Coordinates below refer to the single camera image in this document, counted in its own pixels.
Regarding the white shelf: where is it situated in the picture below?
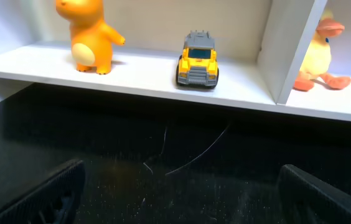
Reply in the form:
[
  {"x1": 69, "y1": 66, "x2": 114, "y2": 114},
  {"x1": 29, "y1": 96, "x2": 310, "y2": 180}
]
[{"x1": 0, "y1": 0, "x2": 351, "y2": 126}]

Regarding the grey and yellow toy truck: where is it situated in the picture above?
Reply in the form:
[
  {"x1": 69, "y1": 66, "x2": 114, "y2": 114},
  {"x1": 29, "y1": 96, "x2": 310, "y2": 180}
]
[{"x1": 175, "y1": 29, "x2": 220, "y2": 90}]

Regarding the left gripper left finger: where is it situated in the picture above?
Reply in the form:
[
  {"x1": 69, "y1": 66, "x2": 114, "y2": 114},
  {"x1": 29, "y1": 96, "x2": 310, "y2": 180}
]
[{"x1": 0, "y1": 158, "x2": 86, "y2": 224}]

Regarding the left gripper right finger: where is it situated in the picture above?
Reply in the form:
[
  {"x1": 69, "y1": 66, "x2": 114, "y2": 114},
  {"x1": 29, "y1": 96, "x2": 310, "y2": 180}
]
[{"x1": 277, "y1": 164, "x2": 351, "y2": 224}]

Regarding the yellow plush duck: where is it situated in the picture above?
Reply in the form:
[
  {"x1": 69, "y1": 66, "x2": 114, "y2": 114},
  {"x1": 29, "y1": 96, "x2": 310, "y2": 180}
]
[{"x1": 292, "y1": 7, "x2": 351, "y2": 92}]

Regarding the yellow rubber duck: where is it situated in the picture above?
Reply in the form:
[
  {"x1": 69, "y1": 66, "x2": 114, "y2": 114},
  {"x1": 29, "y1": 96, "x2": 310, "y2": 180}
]
[{"x1": 54, "y1": 0, "x2": 126, "y2": 76}]

